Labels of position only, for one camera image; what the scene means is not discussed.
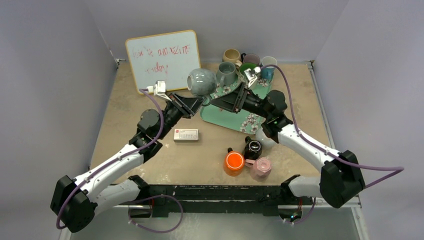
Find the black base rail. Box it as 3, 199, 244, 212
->
69, 183, 362, 220

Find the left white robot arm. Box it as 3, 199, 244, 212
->
50, 93, 210, 233

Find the cream white mug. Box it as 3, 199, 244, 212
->
235, 60, 261, 86

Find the beige brown mug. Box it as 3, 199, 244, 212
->
222, 48, 242, 64

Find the grey-blue upside-down mug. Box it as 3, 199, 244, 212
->
187, 68, 218, 107

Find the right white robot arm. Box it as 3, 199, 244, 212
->
211, 84, 366, 209

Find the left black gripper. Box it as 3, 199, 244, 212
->
156, 92, 205, 140

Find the grey mug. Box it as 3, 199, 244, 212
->
216, 61, 236, 88

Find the white whiteboard yellow frame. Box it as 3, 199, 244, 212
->
125, 29, 201, 94

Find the green floral tray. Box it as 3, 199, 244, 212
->
200, 62, 265, 135

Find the black mug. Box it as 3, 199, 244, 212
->
242, 136, 263, 160

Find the white speckled mug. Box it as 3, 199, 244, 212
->
255, 127, 277, 150

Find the mauve purple mug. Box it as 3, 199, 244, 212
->
240, 53, 261, 66

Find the blue teal mug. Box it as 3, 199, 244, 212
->
261, 56, 278, 81

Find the orange mug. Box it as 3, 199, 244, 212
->
223, 147, 245, 177

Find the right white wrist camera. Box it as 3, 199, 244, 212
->
244, 66, 261, 90

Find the pink faceted mug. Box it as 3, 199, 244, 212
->
245, 157, 272, 182

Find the small white card box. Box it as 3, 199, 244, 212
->
173, 128, 199, 142

